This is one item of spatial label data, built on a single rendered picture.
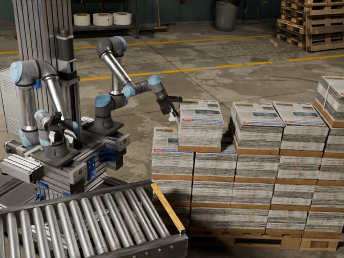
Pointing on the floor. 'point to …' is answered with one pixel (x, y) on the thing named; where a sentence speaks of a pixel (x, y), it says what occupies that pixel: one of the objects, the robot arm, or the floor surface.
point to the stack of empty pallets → (290, 33)
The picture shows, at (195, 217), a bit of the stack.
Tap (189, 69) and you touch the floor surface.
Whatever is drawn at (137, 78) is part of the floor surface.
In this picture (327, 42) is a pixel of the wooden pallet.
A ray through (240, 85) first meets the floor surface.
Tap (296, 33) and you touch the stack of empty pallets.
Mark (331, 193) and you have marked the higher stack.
